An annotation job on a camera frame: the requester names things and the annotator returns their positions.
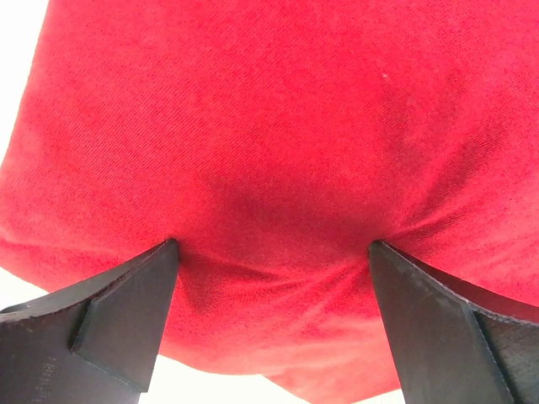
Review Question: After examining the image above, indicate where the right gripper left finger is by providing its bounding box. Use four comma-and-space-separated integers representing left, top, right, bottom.
1, 240, 179, 404

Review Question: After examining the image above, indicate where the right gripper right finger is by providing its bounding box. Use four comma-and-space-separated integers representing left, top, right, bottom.
369, 241, 538, 404

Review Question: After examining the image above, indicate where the red t shirt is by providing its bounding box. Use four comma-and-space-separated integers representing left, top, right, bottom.
1, 1, 538, 403

